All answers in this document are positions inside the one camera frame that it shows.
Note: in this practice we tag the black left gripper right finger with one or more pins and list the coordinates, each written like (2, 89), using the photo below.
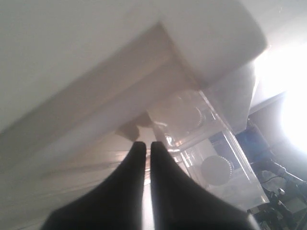
(179, 203)

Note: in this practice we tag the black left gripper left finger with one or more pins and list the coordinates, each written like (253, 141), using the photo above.
(115, 204)

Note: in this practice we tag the clear drawer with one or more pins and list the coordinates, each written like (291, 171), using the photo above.
(243, 190)

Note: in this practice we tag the teal white glue stick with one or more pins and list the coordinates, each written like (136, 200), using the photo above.
(192, 126)

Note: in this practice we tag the white plastic drawer cabinet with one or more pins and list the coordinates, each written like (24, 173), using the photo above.
(73, 71)

